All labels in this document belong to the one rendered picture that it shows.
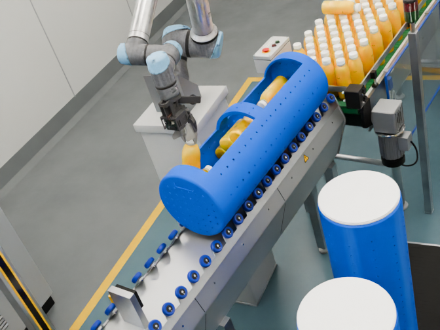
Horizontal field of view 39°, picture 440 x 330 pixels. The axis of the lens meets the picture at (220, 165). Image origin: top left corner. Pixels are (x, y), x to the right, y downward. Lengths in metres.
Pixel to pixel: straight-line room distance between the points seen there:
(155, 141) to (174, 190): 0.56
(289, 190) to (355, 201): 0.47
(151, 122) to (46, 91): 2.79
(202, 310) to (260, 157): 0.59
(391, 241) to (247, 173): 0.55
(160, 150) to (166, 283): 0.74
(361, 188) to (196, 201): 0.57
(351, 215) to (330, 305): 0.38
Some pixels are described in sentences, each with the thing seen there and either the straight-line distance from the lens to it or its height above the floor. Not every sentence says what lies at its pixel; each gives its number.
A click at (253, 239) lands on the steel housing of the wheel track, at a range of 2.37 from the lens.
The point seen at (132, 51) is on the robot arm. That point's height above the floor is 1.61.
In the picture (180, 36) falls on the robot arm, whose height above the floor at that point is 1.43.
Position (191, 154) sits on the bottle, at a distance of 2.25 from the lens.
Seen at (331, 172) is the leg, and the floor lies 0.60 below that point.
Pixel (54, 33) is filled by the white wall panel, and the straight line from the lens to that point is 5.50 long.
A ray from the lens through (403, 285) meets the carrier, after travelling 2.36.
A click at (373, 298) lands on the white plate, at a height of 1.04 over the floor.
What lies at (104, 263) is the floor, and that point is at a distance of 3.91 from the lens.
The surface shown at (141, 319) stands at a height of 0.98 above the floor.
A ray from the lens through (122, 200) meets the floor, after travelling 4.34.
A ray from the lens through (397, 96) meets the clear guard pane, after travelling 3.14.
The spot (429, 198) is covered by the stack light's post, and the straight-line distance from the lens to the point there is 3.53.
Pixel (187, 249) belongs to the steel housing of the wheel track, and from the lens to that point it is 2.32.
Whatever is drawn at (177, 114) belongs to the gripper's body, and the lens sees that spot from 2.14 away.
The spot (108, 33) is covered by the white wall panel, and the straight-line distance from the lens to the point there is 6.04.
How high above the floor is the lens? 2.45
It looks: 35 degrees down
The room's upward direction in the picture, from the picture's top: 18 degrees counter-clockwise
